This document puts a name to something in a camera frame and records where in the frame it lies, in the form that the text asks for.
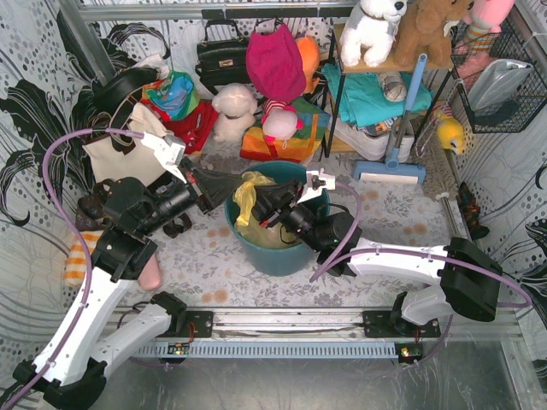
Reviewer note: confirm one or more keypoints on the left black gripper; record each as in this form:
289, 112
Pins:
198, 190

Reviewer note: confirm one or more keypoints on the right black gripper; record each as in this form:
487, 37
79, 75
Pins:
279, 205

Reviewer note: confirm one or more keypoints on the teal plastic trash bin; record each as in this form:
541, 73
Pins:
286, 261

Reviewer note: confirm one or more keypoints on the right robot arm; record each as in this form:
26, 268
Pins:
458, 277

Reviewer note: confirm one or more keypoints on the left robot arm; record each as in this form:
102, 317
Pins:
76, 364

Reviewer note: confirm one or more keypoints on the colourful printed cloth bag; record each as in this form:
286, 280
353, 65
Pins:
172, 98

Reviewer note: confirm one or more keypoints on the cream canvas tote bag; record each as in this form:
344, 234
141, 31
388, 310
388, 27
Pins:
140, 161

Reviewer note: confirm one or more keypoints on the brown patterned bag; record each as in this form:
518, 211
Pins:
91, 217

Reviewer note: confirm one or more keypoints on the magenta fabric bag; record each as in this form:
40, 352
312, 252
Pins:
274, 64

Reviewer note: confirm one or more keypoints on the rainbow striped folded cloth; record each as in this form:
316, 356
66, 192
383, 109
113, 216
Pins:
298, 148

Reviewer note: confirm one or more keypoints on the red folded cloth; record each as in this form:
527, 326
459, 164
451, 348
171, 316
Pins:
195, 128

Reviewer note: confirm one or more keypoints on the pink plush doll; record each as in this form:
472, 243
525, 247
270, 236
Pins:
280, 121

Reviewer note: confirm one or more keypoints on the cream plush sheep toy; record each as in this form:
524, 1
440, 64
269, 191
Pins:
236, 107

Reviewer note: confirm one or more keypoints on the pink glasses case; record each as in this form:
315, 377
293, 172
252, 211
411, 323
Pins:
151, 276

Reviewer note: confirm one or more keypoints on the black leather handbag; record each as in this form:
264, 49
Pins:
222, 62

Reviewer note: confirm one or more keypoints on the blue floor sweeper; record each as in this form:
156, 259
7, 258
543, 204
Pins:
391, 170

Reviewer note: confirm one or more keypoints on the teal folded cloth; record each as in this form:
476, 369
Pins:
363, 103

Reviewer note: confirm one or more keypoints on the orange plush toy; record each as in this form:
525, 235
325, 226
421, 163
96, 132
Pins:
310, 55

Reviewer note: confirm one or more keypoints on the orange checked towel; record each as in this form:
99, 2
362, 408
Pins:
75, 264

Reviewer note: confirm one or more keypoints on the grey patterned pouch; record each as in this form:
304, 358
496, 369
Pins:
392, 86

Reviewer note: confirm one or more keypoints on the beige chenille mop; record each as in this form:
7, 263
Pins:
440, 184

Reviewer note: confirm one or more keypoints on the yellow plush duck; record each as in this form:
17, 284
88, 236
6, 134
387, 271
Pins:
450, 131

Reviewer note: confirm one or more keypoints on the dark patterned cloth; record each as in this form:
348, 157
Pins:
470, 211

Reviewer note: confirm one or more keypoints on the white plush dog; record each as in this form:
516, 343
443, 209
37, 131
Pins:
370, 32

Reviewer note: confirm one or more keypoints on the wooden metal shelf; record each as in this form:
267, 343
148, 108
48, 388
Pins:
333, 95

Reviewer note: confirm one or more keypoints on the brown plush bear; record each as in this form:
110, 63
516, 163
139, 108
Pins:
426, 26

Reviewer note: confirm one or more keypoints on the silver foil pouch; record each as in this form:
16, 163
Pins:
498, 82

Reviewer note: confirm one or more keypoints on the pink plush toy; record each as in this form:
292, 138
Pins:
484, 22

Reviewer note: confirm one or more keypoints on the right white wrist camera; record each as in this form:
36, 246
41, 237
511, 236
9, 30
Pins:
316, 182

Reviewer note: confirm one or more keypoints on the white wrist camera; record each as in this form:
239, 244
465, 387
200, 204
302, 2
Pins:
169, 152
316, 182

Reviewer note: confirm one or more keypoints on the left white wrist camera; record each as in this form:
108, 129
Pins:
169, 152

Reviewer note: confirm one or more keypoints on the metal base rail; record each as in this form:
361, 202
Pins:
321, 333

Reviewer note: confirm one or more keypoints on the black wire basket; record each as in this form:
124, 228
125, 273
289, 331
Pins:
515, 114

